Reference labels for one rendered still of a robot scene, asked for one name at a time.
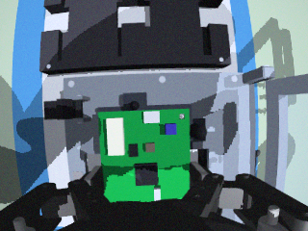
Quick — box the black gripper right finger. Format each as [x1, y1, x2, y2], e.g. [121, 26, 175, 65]
[167, 161, 308, 231]

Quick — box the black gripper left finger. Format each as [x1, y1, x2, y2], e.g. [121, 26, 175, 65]
[0, 166, 125, 231]

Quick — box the green circuit board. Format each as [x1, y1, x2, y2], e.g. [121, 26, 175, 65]
[98, 109, 191, 202]

